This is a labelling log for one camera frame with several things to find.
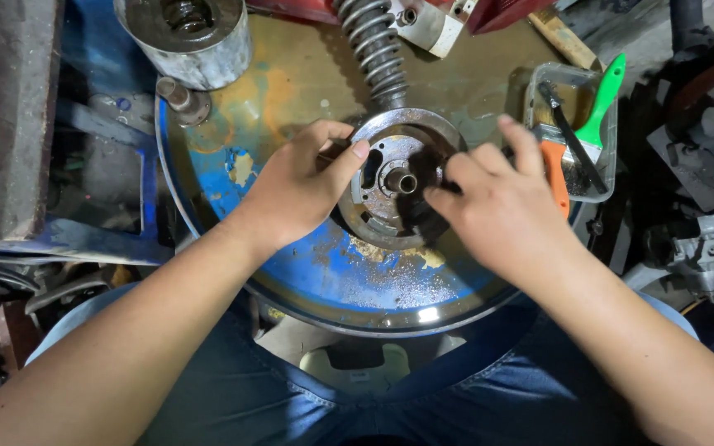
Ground coil spring shock absorber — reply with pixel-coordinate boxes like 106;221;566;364
332;0;411;114

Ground blue metal frame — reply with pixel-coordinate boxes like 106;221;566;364
0;0;177;267

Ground blue rusty drum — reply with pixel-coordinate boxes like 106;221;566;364
155;12;588;338

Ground white metal bracket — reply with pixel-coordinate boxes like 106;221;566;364
388;0;479;59

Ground dark abrasive cloth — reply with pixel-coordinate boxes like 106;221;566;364
396;149;462;247

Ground green handled paint brush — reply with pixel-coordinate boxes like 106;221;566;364
564;53;627;163

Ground orange handled paint brush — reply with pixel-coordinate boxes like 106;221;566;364
532;123;572;219

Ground dark machine parts heap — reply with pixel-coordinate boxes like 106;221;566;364
586;0;714;214

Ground person's left hand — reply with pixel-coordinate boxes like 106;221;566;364
233;119;371;255

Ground brown worn block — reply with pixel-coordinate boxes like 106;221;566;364
0;0;65;244

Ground red metal part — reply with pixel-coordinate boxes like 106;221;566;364
245;0;557;36

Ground grey engine casing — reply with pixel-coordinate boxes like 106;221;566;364
622;207;714;304

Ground wooden handle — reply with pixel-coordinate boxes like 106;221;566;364
527;9;604;73

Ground person's right hand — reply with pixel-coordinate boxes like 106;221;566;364
424;114;584;290

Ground white sandal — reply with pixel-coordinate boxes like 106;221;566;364
299;342;412;397

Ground grey metal cylinder part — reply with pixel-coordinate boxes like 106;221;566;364
113;0;253;91

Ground black flat tool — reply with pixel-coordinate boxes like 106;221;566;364
538;81;609;195

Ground round metal flywheel rotor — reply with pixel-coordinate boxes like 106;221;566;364
334;108;468;251

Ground clear plastic container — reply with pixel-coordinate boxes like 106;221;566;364
522;62;619;204

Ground person's blue jeans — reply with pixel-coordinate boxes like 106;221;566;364
25;282;700;446

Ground small metal shaft part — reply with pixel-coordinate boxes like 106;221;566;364
155;76;213;128

